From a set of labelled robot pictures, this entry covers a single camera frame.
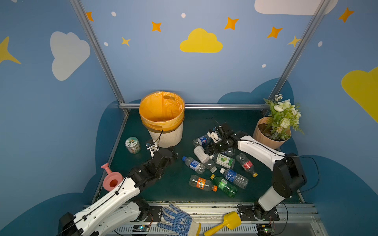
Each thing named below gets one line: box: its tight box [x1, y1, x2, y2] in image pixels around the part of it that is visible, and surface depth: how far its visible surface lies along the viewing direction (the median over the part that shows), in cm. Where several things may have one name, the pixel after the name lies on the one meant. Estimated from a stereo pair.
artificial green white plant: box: [261, 93, 306, 141], surface depth 85 cm
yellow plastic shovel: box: [203, 211, 242, 236], surface depth 73 cm
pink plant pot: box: [252, 116, 292, 150], surface depth 90 cm
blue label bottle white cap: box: [220, 167, 250, 190], surface depth 84 cm
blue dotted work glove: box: [157, 202, 202, 236], surface depth 73 cm
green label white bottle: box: [212, 152, 236, 169], surface depth 92 cm
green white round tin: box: [124, 136, 142, 155], surface depth 95 cm
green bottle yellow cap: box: [210, 174, 238, 199], surface depth 81 cm
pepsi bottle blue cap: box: [192, 134, 212, 148], surface depth 100 cm
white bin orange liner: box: [139, 90, 186, 148], surface depth 92 cm
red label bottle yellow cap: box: [235, 152, 258, 178], surface depth 90 cm
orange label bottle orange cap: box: [189, 174, 218, 192], surface depth 82 cm
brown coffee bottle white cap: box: [193, 145, 218, 174], surface depth 91 cm
